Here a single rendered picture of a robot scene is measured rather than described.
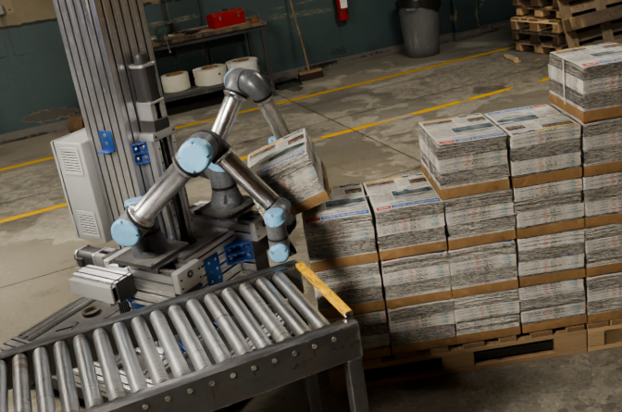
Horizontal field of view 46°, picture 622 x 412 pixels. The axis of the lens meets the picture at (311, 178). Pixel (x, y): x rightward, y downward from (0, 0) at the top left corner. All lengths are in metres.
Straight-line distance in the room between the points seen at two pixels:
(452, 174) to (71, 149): 1.61
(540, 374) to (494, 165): 0.96
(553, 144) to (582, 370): 1.00
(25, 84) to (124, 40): 6.23
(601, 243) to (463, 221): 0.61
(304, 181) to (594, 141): 1.17
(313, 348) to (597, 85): 1.57
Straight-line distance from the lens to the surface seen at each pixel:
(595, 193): 3.26
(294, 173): 2.98
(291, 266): 2.73
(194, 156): 2.64
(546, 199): 3.19
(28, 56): 9.26
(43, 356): 2.58
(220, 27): 8.93
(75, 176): 3.39
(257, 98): 3.36
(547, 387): 3.37
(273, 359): 2.26
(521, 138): 3.06
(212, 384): 2.23
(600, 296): 3.48
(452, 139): 3.03
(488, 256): 3.20
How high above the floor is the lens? 2.00
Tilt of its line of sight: 19 degrees down
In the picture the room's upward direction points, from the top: 9 degrees counter-clockwise
